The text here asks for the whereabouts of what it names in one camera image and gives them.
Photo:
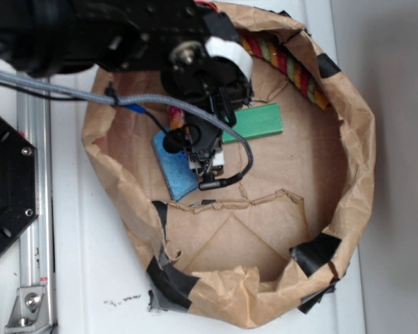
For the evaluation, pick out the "metal corner bracket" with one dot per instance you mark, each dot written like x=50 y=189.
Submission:
x=30 y=312

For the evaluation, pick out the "multicolour twisted rope toy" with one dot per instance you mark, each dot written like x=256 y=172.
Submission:
x=280 y=58

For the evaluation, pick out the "green rectangular block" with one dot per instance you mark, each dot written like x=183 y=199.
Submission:
x=259 y=121

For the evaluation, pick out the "blue sponge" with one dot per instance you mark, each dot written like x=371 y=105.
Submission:
x=178 y=176

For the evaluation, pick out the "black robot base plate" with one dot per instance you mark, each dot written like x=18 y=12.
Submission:
x=18 y=208

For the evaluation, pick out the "brown paper bag basin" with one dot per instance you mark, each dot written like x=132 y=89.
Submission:
x=285 y=234

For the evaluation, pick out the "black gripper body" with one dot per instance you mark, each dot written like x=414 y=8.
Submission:
x=214 y=76

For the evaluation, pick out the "aluminium extrusion rail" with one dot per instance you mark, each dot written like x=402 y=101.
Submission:
x=37 y=261

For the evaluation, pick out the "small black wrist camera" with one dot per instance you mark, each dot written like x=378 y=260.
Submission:
x=176 y=140

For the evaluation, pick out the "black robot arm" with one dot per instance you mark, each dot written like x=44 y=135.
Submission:
x=43 y=38

